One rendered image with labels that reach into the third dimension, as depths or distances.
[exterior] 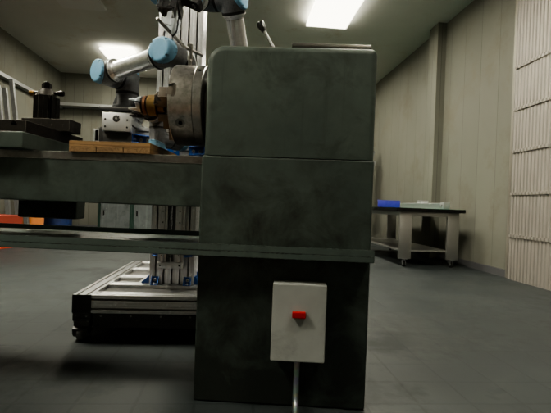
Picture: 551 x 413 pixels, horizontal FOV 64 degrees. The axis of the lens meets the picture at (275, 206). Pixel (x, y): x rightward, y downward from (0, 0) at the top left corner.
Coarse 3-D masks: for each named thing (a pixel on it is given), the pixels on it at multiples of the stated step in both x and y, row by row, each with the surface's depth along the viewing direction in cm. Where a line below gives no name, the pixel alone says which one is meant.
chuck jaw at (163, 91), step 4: (172, 84) 164; (160, 88) 165; (164, 88) 165; (168, 88) 164; (172, 88) 164; (160, 92) 165; (164, 92) 165; (168, 92) 164; (172, 92) 164; (156, 96) 173; (160, 96) 165; (164, 96) 165; (172, 96) 163; (156, 100) 173; (160, 100) 169; (164, 100) 169; (156, 104) 173; (160, 104) 173; (164, 104) 173
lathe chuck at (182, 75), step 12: (180, 72) 166; (192, 72) 166; (168, 84) 164; (180, 84) 163; (192, 84) 163; (168, 96) 163; (180, 96) 163; (168, 108) 163; (180, 108) 163; (168, 120) 165; (180, 132) 168; (192, 132) 168; (180, 144) 177; (192, 144) 176
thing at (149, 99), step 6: (144, 96) 177; (150, 96) 176; (144, 102) 175; (150, 102) 175; (144, 108) 176; (150, 108) 175; (156, 108) 176; (162, 108) 176; (144, 114) 178; (150, 114) 177; (156, 114) 177
